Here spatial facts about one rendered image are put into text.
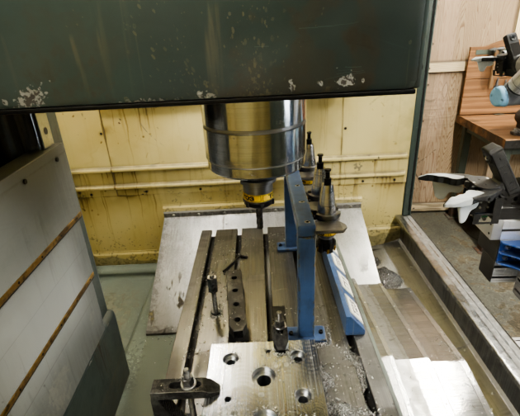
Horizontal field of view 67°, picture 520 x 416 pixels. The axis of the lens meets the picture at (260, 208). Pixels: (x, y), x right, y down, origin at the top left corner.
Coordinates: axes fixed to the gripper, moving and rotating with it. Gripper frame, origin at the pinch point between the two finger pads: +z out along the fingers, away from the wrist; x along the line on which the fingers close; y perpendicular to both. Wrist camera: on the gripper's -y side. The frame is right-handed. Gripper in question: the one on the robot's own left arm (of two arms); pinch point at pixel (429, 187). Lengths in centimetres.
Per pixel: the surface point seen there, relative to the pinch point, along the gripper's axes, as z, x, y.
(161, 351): 74, 23, 68
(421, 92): -26, 86, -5
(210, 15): 39, -30, -34
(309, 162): 21.9, 36.6, 5.9
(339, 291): 15.9, 10.0, 34.0
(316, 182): 22.0, 15.1, 4.1
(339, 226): 18.4, -0.4, 8.4
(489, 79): -131, 240, 15
